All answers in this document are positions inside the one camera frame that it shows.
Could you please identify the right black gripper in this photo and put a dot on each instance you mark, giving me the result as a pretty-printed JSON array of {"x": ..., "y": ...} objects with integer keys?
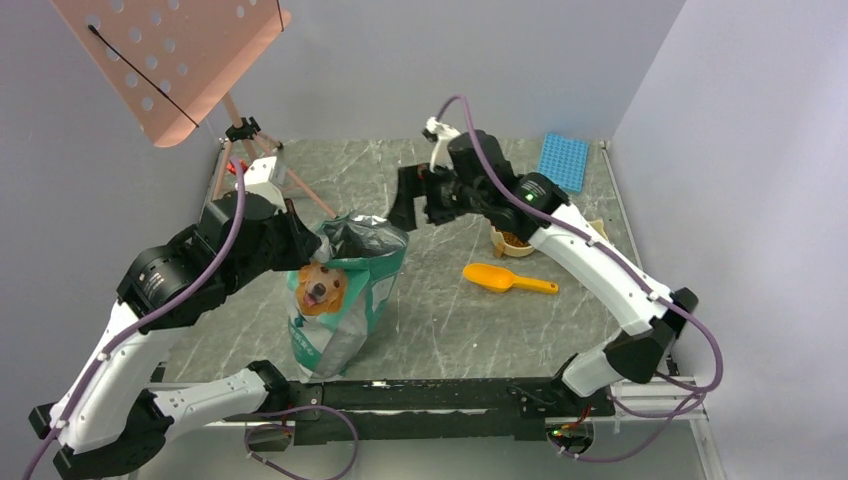
[{"x": 414, "y": 181}]

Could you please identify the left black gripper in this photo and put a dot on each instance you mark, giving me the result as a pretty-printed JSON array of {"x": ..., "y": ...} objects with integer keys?
[{"x": 304, "y": 244}]

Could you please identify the green dog food bag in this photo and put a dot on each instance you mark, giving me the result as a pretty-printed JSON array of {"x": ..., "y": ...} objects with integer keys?
[{"x": 334, "y": 304}]

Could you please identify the orange plastic scoop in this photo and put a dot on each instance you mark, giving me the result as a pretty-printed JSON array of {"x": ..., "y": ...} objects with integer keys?
[{"x": 501, "y": 280}]

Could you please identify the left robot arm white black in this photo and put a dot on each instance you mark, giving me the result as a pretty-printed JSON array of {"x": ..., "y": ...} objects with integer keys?
[{"x": 111, "y": 422}]

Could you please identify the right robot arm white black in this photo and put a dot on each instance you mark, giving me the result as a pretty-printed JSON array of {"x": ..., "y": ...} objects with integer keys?
[{"x": 531, "y": 207}]

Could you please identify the cream pet bowl left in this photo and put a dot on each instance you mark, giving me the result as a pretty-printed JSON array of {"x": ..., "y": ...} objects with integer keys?
[{"x": 508, "y": 245}]

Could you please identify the cream pet bowl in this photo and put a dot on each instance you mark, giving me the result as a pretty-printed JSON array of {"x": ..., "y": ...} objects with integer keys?
[
  {"x": 599, "y": 226},
  {"x": 508, "y": 245}
]

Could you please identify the cream pet bowl right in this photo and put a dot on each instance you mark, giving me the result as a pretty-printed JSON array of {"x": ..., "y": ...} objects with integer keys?
[{"x": 599, "y": 226}]

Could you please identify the blue perforated tray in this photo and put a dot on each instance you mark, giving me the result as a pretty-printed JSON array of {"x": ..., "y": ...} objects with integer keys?
[{"x": 564, "y": 161}]

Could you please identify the pink perforated music stand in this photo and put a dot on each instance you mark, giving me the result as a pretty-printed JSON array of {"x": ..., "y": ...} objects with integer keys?
[{"x": 173, "y": 62}]

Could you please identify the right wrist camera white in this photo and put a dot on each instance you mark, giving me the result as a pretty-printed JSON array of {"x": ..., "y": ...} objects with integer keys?
[{"x": 439, "y": 134}]

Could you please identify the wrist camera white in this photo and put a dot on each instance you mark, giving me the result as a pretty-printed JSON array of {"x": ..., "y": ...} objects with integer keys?
[
  {"x": 439, "y": 134},
  {"x": 260, "y": 178}
]

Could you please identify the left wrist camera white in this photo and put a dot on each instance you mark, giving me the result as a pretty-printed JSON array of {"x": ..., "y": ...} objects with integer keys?
[{"x": 260, "y": 178}]

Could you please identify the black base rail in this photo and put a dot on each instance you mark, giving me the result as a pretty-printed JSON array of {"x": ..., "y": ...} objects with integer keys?
[{"x": 522, "y": 408}]

